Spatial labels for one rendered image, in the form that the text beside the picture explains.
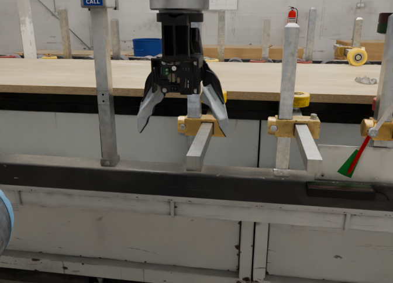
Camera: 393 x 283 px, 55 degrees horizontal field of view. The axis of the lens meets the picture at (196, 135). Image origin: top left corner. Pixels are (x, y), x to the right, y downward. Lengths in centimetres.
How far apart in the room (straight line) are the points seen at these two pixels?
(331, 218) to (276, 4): 716
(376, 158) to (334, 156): 11
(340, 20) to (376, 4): 71
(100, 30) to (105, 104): 20
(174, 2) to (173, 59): 8
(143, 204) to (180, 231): 33
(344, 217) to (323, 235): 31
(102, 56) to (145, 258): 87
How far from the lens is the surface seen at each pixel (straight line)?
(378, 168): 112
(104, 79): 109
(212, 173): 108
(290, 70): 101
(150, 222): 152
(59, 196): 132
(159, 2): 57
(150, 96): 61
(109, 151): 115
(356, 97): 126
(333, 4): 832
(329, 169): 110
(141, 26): 843
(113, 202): 125
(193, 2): 56
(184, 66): 55
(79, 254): 172
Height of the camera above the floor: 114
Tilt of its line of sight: 18 degrees down
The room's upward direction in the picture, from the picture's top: straight up
